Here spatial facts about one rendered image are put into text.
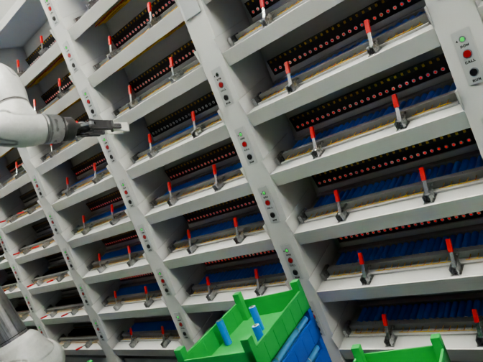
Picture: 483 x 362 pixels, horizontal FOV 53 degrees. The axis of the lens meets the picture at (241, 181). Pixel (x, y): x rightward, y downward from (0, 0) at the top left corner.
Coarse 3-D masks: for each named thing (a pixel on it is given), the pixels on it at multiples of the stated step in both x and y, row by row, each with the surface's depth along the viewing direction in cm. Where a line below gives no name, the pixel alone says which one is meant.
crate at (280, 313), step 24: (240, 312) 131; (264, 312) 129; (288, 312) 113; (216, 336) 120; (240, 336) 121; (264, 336) 102; (288, 336) 110; (192, 360) 105; (216, 360) 102; (240, 360) 99; (264, 360) 100
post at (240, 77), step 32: (224, 0) 157; (192, 32) 154; (224, 64) 150; (256, 64) 161; (256, 128) 153; (288, 128) 165; (256, 192) 158; (288, 192) 157; (320, 256) 161; (320, 320) 157
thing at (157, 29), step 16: (160, 0) 181; (144, 16) 189; (160, 16) 170; (176, 16) 157; (128, 32) 198; (144, 32) 174; (160, 32) 164; (128, 48) 175; (144, 48) 172; (96, 64) 198; (112, 64) 184; (128, 64) 202; (96, 80) 194
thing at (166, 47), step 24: (144, 0) 191; (360, 0) 139; (48, 24) 235; (120, 24) 204; (312, 24) 150; (24, 48) 254; (168, 48) 190; (264, 48) 163; (288, 48) 158; (384, 72) 140; (192, 96) 190; (336, 96) 152; (288, 120) 166; (96, 144) 240; (216, 144) 190; (168, 168) 212; (408, 168) 144; (336, 240) 168
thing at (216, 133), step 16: (208, 112) 184; (176, 128) 197; (224, 128) 158; (144, 144) 208; (176, 144) 180; (192, 144) 170; (208, 144) 166; (128, 160) 200; (144, 160) 191; (160, 160) 183
